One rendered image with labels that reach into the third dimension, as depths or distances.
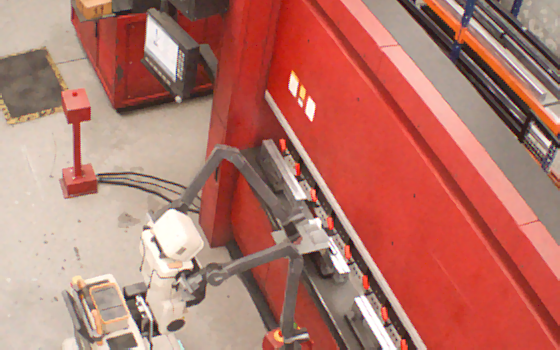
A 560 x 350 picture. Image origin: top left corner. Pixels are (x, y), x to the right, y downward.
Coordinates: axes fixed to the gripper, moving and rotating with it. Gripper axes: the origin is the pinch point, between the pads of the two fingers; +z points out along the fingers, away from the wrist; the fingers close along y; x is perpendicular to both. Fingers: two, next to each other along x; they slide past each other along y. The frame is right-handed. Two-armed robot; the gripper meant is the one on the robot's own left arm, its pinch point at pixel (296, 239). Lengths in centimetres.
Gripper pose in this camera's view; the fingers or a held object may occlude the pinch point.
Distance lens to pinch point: 433.7
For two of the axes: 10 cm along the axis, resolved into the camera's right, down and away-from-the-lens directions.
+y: -3.8, -6.7, 6.4
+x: -8.7, 4.9, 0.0
